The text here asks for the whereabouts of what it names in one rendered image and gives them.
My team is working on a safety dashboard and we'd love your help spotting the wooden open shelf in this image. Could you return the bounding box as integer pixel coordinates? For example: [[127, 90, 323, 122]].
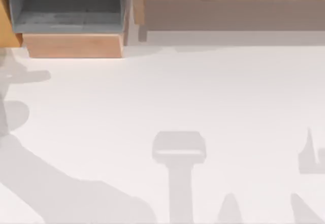
[[133, 0, 325, 42]]

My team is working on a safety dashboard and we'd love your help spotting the wooden cupboard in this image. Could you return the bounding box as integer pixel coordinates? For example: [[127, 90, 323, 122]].
[[0, 0, 23, 48]]

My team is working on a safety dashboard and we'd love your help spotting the open drawer with grey inside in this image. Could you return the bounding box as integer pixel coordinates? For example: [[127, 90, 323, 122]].
[[6, 0, 130, 46]]

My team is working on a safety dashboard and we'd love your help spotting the pale wooden drawer front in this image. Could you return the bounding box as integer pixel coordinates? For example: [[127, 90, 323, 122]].
[[22, 33, 125, 58]]

